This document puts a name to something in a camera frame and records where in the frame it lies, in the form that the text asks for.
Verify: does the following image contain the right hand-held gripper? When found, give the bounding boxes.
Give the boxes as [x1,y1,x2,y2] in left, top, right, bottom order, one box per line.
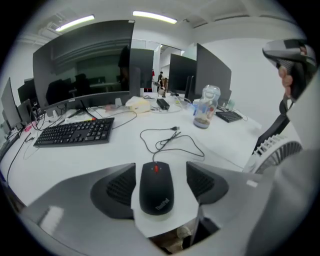
[262,38,318,101]

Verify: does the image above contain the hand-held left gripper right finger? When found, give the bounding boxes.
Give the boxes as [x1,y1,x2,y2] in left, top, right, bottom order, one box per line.
[186,161,230,205]

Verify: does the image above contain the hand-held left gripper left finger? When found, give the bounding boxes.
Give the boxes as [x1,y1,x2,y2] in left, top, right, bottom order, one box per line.
[89,162,138,221]

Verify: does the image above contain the black mouse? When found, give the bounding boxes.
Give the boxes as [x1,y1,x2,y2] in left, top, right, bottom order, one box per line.
[138,161,175,216]

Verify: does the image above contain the person's right hand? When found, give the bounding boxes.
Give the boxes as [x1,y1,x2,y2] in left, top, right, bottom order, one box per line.
[277,65,294,98]

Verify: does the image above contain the black keyboard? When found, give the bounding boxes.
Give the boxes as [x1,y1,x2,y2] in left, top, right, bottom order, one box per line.
[215,110,244,124]
[32,117,116,149]

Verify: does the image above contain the clear plastic jar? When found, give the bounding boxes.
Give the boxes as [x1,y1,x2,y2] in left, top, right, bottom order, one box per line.
[192,84,222,130]

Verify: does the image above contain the white desk fan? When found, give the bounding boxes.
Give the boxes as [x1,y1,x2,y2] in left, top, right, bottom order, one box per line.
[243,134,305,175]

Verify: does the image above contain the black power adapter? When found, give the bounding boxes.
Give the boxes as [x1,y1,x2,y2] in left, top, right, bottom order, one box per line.
[156,97,171,111]

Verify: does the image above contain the cream plastic bag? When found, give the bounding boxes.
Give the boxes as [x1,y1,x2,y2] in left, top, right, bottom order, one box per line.
[124,95,152,114]

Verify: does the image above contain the black mini computer box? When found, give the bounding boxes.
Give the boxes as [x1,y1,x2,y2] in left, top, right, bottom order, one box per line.
[128,66,142,99]

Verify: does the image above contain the wide curved black monitor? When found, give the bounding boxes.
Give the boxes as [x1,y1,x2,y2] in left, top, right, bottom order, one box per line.
[32,19,136,126]

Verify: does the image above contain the ceiling light tube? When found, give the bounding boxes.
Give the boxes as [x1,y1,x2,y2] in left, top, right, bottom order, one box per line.
[54,14,96,33]
[132,10,179,25]

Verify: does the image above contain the right hand-held gripper cable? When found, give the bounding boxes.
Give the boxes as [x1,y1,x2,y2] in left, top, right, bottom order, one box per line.
[278,96,296,119]

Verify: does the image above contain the black mouse cable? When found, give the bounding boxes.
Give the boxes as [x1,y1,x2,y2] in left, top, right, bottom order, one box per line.
[139,125,206,163]

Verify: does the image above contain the long black hanging cable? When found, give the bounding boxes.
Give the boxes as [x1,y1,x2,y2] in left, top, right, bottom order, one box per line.
[6,132,32,187]

